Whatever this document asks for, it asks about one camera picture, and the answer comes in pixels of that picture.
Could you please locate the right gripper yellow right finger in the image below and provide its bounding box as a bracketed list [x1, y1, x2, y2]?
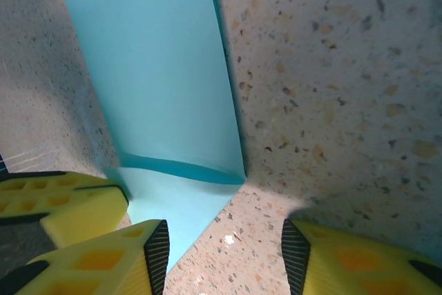
[280, 218, 442, 295]

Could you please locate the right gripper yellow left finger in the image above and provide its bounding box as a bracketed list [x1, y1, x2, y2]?
[0, 219, 171, 295]

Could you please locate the light blue paper sheet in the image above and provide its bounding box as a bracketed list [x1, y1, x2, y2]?
[53, 0, 248, 274]

